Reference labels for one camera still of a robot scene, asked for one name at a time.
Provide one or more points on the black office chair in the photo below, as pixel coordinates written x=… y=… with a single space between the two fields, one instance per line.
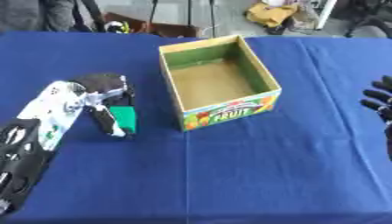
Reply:
x=370 y=20

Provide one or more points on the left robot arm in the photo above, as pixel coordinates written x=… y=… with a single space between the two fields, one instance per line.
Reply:
x=35 y=131

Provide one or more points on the green rectangular block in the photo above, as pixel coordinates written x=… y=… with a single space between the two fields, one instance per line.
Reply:
x=124 y=118

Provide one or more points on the open cardboard box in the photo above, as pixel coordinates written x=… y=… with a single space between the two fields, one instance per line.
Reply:
x=219 y=83

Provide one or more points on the black tripod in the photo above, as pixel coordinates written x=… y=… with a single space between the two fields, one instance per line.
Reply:
x=186 y=14

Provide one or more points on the brown cardboard box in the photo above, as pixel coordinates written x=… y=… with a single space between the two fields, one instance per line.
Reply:
x=153 y=26

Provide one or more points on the yellow bag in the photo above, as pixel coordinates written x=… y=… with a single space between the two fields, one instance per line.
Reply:
x=270 y=13

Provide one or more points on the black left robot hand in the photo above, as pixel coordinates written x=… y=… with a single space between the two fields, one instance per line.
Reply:
x=102 y=84

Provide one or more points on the person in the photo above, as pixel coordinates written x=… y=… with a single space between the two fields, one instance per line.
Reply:
x=38 y=15

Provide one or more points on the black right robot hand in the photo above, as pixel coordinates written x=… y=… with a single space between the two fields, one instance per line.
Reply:
x=380 y=102

